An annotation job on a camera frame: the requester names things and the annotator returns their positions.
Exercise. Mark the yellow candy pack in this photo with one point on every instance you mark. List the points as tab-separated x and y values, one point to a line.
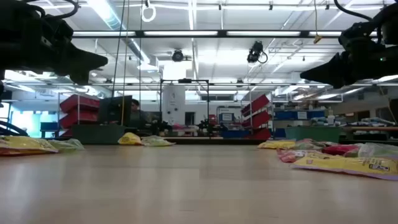
276	144
21	143
348	165
130	138

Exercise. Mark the light teal plastic bin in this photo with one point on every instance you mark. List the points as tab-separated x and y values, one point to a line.
312	134

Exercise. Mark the blue storage bins row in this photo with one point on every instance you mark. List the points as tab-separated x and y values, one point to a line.
289	115

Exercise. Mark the black round camera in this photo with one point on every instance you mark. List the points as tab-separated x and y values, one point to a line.
178	56

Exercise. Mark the blue crate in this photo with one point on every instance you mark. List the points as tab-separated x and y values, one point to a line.
233	134

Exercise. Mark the person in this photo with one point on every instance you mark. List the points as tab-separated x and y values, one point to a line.
135	107

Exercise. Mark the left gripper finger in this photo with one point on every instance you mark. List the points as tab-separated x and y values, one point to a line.
84	68
84	56

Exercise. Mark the black background rig frame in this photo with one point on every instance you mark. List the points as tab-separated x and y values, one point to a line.
160	102

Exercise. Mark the small black background robot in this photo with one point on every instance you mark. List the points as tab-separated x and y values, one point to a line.
158	127
206	125

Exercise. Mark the white bottle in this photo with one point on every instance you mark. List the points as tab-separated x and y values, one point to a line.
331	118

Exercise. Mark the wooden workbench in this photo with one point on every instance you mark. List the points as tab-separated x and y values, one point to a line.
370	128

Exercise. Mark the red bin rack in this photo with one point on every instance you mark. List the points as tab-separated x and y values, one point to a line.
256	116
79	104

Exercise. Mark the black light bar beam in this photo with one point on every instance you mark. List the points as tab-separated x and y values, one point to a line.
140	33

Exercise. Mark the blue white sign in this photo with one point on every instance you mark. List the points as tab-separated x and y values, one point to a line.
227	117

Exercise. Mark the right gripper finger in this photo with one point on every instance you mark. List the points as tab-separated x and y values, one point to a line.
329	77
326	67

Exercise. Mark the black background monitor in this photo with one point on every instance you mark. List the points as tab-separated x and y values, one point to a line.
115	110

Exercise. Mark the dark background bench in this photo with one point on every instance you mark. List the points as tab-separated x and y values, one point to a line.
48	126

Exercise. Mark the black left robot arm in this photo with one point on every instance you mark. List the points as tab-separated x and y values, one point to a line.
12	40

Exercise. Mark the dark teal plastic bin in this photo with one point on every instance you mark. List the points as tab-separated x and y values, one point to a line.
98	134

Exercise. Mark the dark curved tube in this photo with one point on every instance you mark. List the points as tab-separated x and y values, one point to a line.
12	127

